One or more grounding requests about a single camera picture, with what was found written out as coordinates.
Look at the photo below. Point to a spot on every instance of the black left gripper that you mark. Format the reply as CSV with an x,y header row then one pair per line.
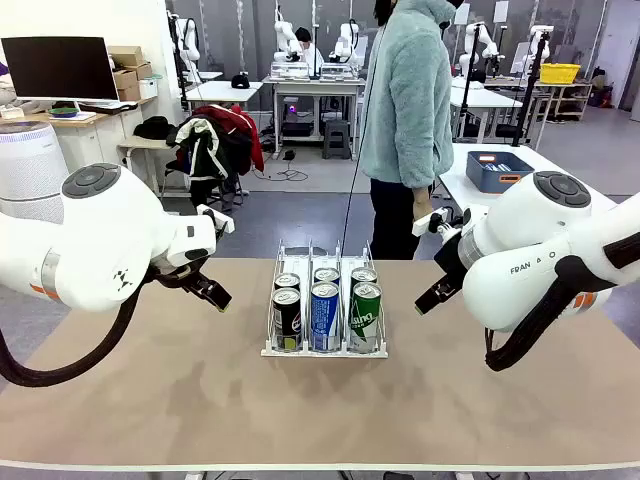
x,y
177,277

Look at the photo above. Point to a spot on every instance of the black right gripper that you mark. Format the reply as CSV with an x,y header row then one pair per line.
x,y
452,262

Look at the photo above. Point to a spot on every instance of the blue plastic bin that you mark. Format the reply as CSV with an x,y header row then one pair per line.
x,y
492,180

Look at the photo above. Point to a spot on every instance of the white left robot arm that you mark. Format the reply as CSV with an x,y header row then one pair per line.
x,y
100,225

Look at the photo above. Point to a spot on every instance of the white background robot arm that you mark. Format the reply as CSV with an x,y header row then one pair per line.
x,y
345,42
537,50
189,50
475,45
286,35

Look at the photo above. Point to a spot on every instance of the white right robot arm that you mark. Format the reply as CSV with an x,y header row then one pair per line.
x,y
550,250

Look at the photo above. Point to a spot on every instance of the person's right forearm teal sleeve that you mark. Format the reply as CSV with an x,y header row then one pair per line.
x,y
430,155

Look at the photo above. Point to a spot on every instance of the white clear can dispenser rack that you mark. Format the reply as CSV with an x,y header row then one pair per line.
x,y
325,354

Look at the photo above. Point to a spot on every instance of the person's right hand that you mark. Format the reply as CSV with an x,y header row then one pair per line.
x,y
422,205

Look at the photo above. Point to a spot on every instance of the green Tsingtao beer can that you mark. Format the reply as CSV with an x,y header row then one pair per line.
x,y
363,275
365,320

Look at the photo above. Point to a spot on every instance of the black Pepsi can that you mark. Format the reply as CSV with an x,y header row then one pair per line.
x,y
287,281
285,320

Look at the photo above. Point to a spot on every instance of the white side table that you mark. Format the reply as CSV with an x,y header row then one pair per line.
x,y
457,192

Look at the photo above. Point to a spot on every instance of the blue Pocari Sweat can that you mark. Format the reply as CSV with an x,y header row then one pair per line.
x,y
325,315
326,275

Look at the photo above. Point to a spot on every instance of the grey metal chair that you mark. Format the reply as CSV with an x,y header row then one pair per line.
x,y
164,182

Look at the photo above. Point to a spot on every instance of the small white rolling table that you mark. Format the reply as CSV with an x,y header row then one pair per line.
x,y
145,145

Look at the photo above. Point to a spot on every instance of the red jacket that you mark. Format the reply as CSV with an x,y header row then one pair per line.
x,y
240,130

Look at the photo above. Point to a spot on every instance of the black hat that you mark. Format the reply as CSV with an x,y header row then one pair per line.
x,y
152,127

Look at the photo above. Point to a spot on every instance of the grey plastic stool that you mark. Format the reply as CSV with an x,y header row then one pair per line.
x,y
337,140

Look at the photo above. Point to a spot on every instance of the white desk cabinet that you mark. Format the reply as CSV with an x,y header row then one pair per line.
x,y
90,140

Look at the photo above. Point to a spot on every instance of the person in teal fleece jacket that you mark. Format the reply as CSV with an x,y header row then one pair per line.
x,y
405,100

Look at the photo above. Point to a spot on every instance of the black pole stand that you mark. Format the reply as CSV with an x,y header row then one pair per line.
x,y
466,100

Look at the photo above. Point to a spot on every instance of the white background table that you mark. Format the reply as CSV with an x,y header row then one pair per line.
x,y
220,92
485,100

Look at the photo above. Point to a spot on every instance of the black cap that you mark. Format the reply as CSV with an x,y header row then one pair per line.
x,y
241,81

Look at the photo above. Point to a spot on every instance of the black keyboard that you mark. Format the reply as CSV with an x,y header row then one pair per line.
x,y
107,106

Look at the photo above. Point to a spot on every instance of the small white storage box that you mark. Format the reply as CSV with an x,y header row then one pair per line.
x,y
148,87

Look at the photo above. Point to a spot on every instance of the black tripod stand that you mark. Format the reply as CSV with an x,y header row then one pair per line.
x,y
527,100

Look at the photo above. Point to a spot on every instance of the brown cardboard box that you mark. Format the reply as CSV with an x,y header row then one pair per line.
x,y
129,92
125,77
125,55

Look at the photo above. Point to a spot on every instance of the white robot workstation table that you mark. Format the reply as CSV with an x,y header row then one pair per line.
x,y
315,87

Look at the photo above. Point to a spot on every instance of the white cylindrical air purifier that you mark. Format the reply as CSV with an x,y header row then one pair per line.
x,y
25,160

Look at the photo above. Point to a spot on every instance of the green bowl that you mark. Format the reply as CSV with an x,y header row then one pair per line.
x,y
63,110

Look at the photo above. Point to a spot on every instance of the wooden shelf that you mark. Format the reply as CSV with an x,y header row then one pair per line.
x,y
570,100

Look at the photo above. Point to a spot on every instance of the yellow plastic basket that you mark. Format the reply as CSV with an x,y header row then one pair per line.
x,y
560,72

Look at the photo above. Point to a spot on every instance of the seated background person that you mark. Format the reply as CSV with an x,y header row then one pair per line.
x,y
310,50

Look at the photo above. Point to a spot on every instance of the black computer monitor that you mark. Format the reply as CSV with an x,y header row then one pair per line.
x,y
60,67

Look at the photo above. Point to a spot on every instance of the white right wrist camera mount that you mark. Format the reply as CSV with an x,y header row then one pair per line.
x,y
425,223

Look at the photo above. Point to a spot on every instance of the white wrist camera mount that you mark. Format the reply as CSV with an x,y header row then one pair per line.
x,y
215,220
425,223

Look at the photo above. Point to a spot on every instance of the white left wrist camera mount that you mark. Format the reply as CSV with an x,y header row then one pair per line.
x,y
215,220

